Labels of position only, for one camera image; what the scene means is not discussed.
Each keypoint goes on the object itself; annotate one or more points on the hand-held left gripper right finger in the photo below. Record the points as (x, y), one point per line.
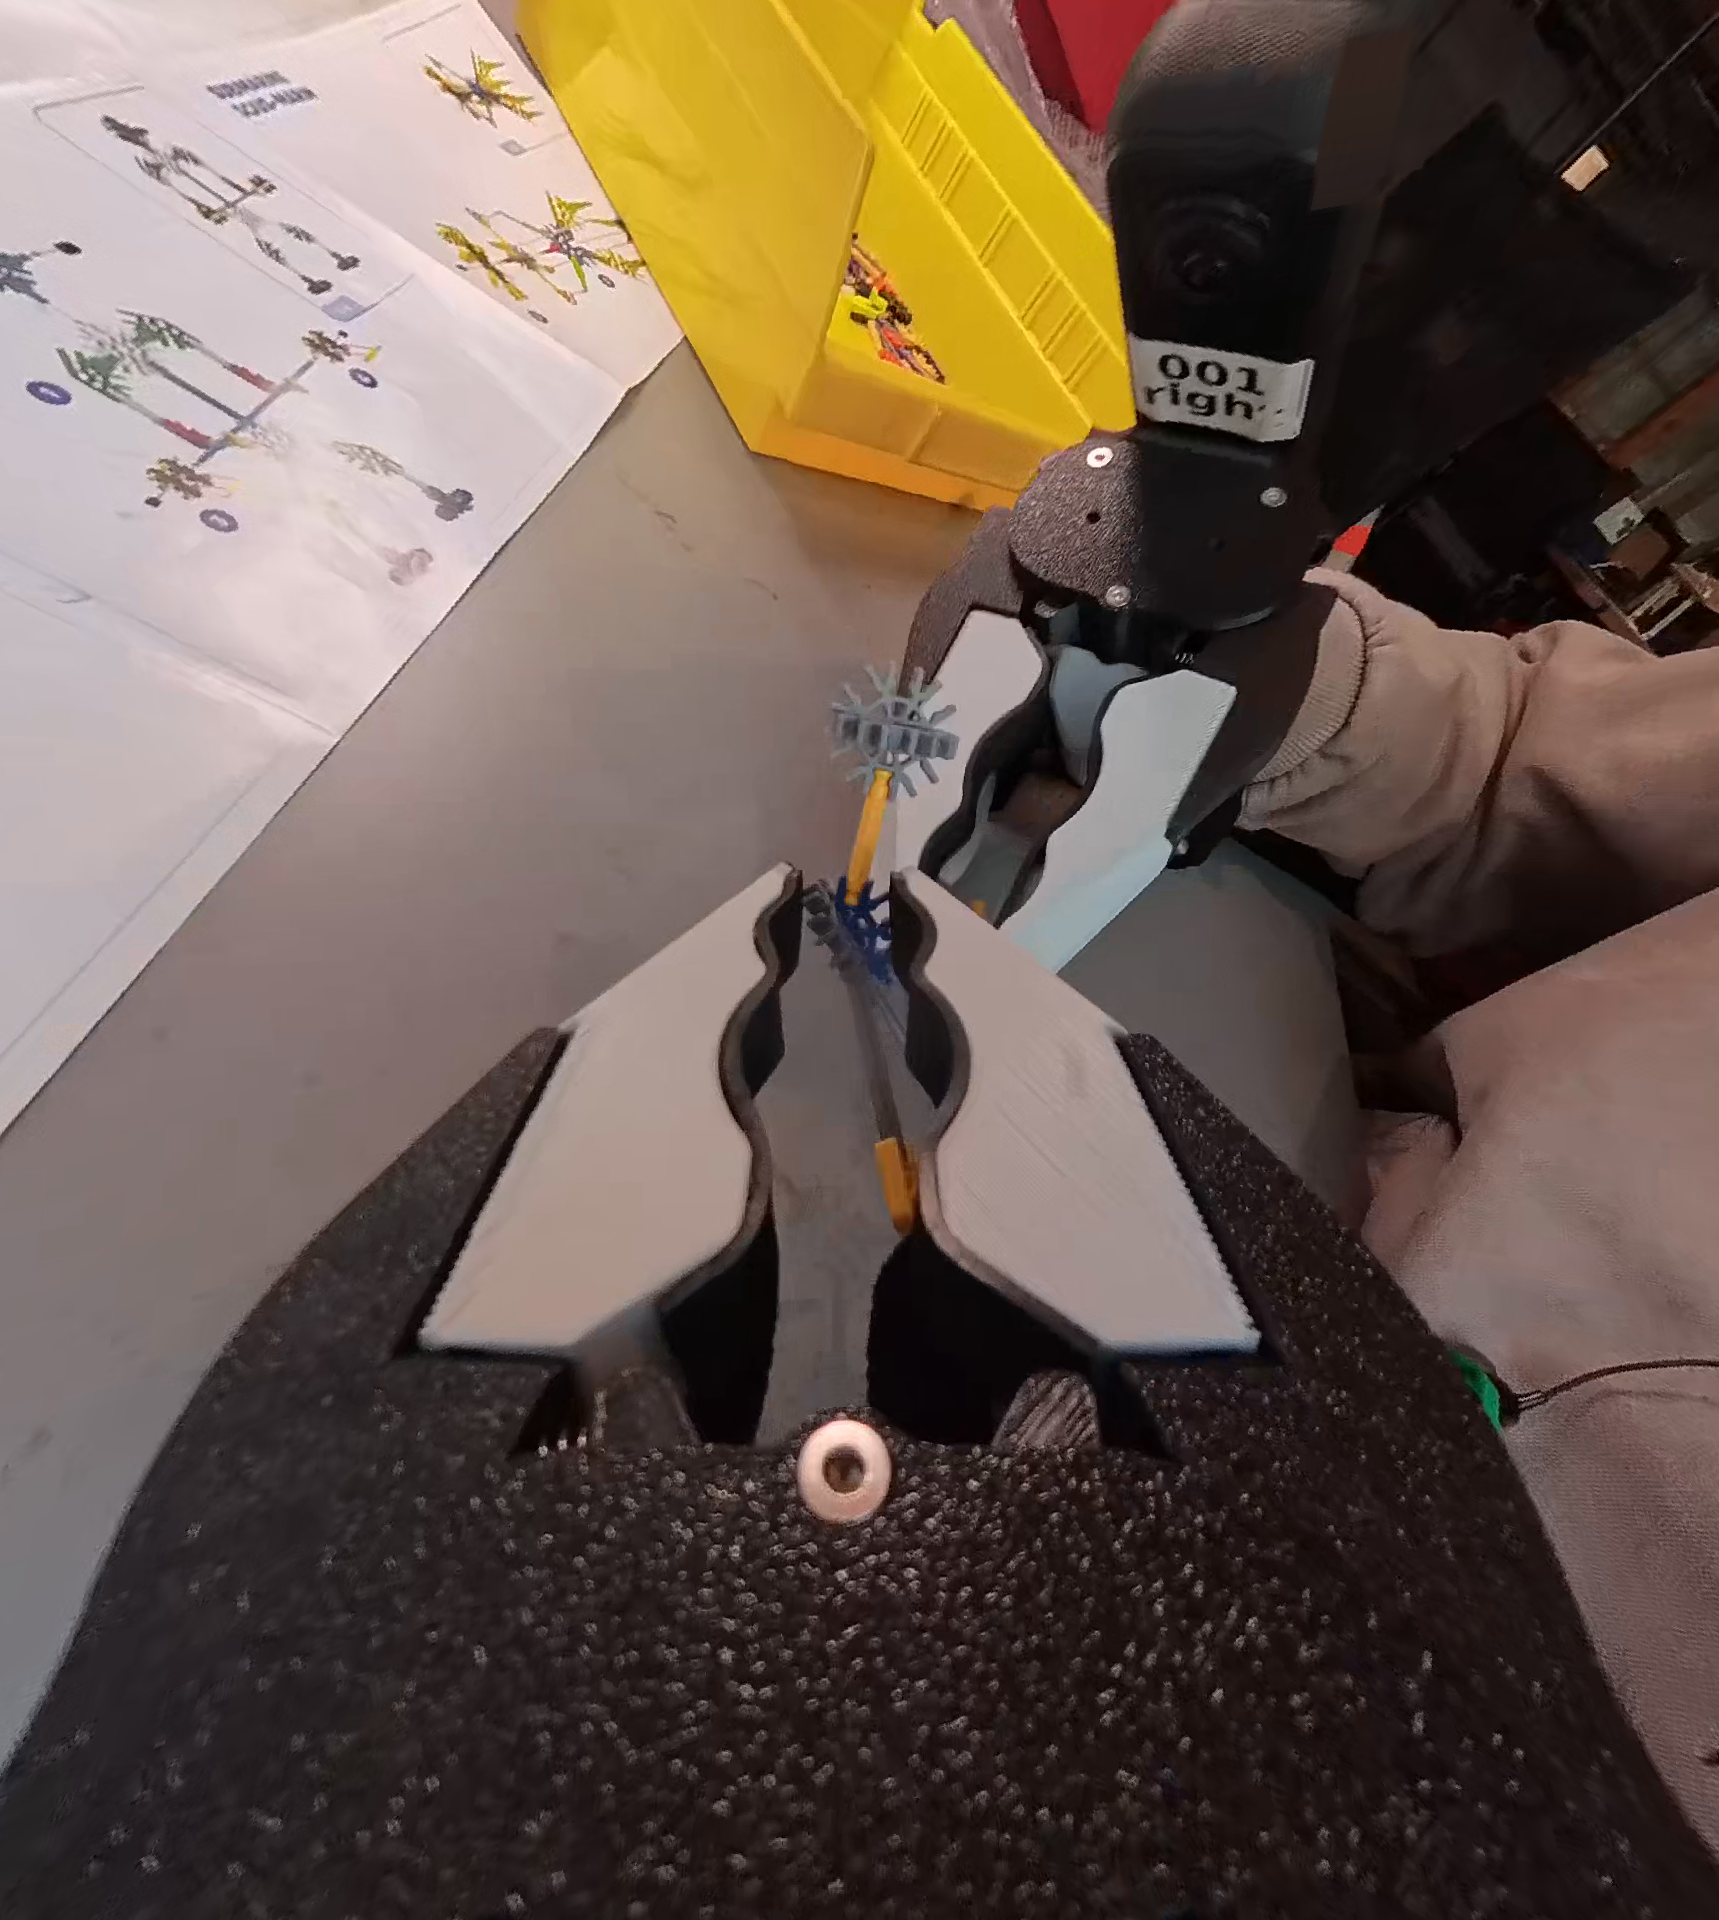
(1084, 1184)

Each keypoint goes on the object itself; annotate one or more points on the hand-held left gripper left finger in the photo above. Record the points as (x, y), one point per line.
(590, 1184)

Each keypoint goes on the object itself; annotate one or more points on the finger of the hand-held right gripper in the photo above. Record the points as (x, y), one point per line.
(986, 674)
(1160, 750)

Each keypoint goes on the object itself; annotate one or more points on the multicolour rod connector toy figure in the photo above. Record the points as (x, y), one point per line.
(894, 733)

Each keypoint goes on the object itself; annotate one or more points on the person's right forearm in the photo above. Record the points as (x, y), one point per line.
(1550, 750)

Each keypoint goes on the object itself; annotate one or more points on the orange white striped traffic cone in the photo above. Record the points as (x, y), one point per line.
(1352, 543)

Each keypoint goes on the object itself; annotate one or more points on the scattered small toy parts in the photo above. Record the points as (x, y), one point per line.
(882, 323)

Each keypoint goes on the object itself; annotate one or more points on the person's beige fleece clothing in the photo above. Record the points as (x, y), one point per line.
(1624, 1200)

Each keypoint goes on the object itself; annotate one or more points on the yellow parts bin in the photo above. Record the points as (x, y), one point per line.
(710, 181)

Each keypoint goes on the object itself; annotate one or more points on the white instruction sheet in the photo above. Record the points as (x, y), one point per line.
(125, 674)

